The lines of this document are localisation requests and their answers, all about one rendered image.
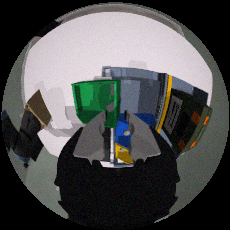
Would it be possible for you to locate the yellow open bin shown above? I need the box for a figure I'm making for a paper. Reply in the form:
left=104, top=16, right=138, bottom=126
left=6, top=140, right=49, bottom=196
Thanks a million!
left=116, top=143, right=133, bottom=164

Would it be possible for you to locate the yellow vertical bar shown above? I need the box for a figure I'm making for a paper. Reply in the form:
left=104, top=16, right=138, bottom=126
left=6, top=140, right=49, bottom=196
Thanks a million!
left=156, top=75, right=172, bottom=133

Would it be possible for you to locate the green bin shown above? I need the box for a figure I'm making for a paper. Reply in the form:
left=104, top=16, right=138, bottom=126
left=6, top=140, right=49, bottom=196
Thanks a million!
left=71, top=79, right=121, bottom=128

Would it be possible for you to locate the blue open bin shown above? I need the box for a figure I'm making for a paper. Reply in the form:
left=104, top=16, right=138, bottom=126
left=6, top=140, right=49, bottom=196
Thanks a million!
left=115, top=114, right=155, bottom=149

